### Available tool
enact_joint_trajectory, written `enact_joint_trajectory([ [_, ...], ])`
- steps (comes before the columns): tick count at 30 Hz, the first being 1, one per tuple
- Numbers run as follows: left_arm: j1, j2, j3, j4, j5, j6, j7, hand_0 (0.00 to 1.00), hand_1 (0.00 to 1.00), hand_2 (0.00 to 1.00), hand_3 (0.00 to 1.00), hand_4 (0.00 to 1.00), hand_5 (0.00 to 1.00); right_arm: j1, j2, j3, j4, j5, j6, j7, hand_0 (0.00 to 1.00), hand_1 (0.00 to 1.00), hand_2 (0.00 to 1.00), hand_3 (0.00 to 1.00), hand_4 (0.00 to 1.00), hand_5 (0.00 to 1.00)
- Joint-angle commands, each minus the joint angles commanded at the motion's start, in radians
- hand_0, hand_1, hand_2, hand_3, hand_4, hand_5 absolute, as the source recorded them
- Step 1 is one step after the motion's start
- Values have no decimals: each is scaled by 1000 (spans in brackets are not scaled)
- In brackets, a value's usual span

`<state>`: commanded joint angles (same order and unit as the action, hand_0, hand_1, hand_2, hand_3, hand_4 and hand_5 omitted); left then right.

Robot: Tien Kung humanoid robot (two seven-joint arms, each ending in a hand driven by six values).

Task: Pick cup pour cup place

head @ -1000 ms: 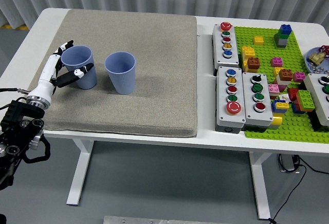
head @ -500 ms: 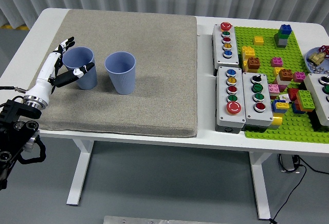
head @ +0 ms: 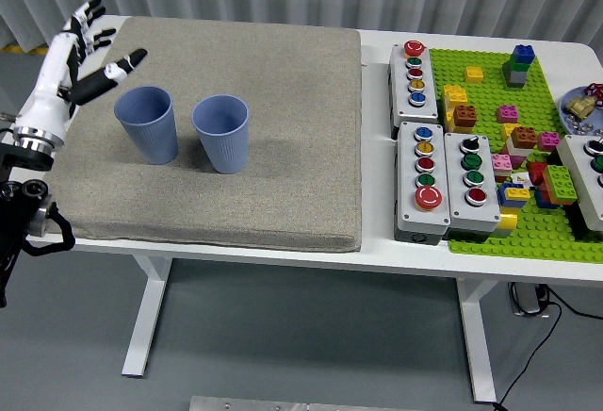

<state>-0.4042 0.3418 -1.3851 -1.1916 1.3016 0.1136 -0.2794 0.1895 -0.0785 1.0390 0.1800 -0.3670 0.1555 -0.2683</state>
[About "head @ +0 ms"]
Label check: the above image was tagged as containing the white table leg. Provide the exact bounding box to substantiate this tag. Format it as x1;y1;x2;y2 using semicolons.
455;277;498;403
121;253;173;378

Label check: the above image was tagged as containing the five-button box, small stop button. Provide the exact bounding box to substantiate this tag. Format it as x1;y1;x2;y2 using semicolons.
387;41;440;140

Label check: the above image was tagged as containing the red toy brick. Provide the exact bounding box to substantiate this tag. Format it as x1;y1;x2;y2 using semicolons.
526;160;550;187

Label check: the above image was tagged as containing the grey toy brick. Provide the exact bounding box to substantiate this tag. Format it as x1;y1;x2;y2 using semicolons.
503;70;529;90

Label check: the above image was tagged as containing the four-button box, black knob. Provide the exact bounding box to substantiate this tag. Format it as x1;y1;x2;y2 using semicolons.
443;131;502;242

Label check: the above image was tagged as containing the white-topped button control box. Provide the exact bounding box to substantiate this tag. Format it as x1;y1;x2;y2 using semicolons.
557;133;603;234

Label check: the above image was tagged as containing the green brick baseplate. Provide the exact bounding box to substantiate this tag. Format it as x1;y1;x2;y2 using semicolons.
426;47;603;265

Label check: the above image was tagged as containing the blue plate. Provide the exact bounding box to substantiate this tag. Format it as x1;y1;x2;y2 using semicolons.
559;86;603;135

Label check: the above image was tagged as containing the white toy brick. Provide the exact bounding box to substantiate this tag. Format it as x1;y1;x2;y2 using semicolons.
504;140;536;158

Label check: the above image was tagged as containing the blue ribbed cup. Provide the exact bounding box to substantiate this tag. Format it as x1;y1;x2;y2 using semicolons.
190;94;250;175
113;85;179;166

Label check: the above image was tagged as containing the five-button box, large stop button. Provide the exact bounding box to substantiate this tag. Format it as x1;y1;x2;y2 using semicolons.
394;121;451;245

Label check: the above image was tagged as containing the blue toy brick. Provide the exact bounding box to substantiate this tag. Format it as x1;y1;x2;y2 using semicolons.
512;43;537;66

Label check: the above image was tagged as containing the black power cable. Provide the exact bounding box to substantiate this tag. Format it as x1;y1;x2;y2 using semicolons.
489;301;562;411
546;286;603;321

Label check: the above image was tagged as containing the gold metal fitting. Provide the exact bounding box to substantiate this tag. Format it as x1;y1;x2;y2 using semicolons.
564;94;595;118

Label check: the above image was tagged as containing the grey-brown mat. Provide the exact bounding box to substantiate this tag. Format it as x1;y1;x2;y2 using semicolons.
46;16;363;253

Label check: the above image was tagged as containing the light green toy brick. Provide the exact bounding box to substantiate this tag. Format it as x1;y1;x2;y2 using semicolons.
542;164;579;205

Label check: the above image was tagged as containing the blue and yellow brick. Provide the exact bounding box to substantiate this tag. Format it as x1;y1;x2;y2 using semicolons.
497;182;531;209

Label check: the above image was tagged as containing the grey power adapter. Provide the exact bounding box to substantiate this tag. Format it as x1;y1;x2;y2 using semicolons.
508;282;550;318

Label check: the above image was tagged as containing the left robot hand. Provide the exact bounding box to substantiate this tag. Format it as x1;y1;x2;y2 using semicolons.
16;0;149;138

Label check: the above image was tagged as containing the brown toy brick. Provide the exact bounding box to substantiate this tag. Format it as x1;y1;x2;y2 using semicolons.
451;104;479;135
510;126;537;151

